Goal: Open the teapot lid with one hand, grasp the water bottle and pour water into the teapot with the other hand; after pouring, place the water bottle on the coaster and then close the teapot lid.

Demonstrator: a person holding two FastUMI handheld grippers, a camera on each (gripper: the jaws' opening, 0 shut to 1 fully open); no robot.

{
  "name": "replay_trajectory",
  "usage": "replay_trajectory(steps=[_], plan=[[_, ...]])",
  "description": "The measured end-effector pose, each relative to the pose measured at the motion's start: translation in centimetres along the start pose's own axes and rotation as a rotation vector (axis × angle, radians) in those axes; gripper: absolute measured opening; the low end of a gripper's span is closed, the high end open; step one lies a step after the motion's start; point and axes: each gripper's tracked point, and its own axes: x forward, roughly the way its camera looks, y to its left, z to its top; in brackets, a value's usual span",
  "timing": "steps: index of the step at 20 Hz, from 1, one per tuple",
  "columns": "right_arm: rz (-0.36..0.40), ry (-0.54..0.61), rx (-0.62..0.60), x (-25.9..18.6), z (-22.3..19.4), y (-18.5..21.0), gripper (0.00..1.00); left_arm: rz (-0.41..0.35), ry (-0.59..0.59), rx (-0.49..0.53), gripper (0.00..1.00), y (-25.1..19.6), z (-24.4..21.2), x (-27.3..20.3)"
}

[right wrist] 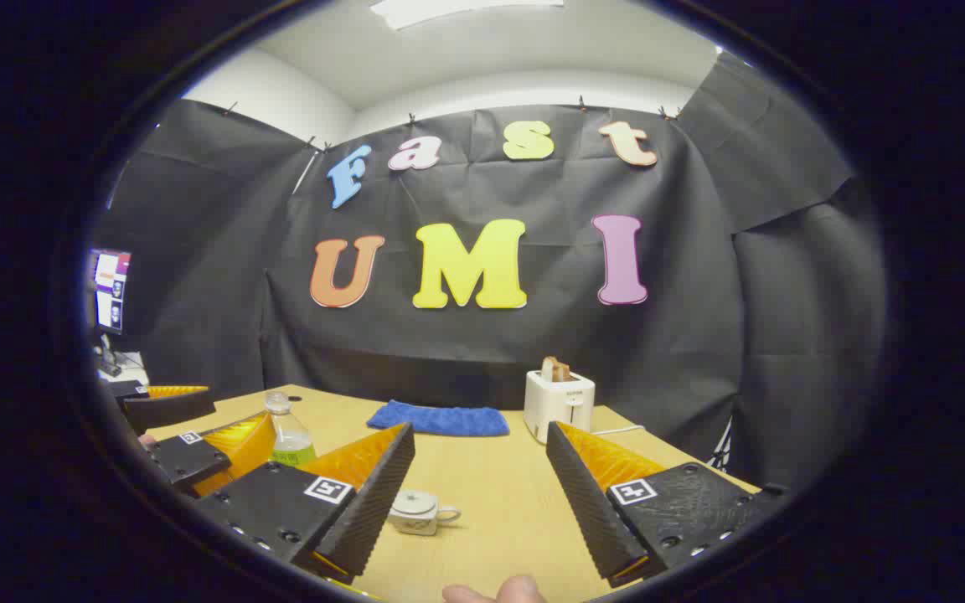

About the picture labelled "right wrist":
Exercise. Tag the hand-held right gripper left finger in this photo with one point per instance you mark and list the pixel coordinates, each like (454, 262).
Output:
(378, 502)

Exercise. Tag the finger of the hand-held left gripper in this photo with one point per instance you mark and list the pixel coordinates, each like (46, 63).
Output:
(168, 409)
(198, 461)

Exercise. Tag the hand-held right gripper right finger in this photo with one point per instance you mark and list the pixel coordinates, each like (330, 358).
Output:
(587, 511)

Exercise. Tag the white teacup lid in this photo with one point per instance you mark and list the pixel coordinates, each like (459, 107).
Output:
(414, 501)

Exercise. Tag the white ceramic teacup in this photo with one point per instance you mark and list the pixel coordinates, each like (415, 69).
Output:
(415, 521)

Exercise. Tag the clear water bottle green label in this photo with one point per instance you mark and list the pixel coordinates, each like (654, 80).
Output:
(288, 440)

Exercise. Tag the white side desk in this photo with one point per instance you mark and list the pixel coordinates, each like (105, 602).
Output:
(132, 368)

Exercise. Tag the blue towel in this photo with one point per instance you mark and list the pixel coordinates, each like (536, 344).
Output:
(441, 419)

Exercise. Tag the white toaster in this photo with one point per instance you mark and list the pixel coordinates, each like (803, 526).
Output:
(558, 406)

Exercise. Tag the computer monitor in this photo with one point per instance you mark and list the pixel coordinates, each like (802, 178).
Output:
(111, 289)

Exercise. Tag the bread slice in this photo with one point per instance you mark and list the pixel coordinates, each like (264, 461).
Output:
(555, 370)

